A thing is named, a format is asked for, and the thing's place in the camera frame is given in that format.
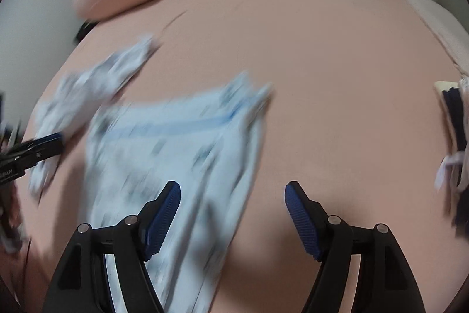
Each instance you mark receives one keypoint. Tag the pile of pink and navy clothes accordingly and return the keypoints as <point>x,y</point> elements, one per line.
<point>449,166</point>

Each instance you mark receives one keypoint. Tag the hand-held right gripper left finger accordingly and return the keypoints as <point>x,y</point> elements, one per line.
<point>163,221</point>

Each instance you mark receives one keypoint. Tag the pink bed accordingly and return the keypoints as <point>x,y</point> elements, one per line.
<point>311,60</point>

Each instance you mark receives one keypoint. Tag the black object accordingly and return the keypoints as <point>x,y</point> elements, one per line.
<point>85,31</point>

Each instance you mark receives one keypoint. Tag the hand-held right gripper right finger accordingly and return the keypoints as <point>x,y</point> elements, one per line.
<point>302,221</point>

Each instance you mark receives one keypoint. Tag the dark navy garment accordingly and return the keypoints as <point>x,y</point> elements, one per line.
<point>456,115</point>

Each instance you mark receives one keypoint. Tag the white blue printed garment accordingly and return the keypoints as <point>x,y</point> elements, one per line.
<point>99,78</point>

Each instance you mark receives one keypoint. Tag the light blue printed shorts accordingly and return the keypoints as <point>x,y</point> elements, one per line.
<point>176,159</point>

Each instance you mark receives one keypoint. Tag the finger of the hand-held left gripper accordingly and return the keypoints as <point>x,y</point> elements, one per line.
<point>44,153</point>
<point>47,140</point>

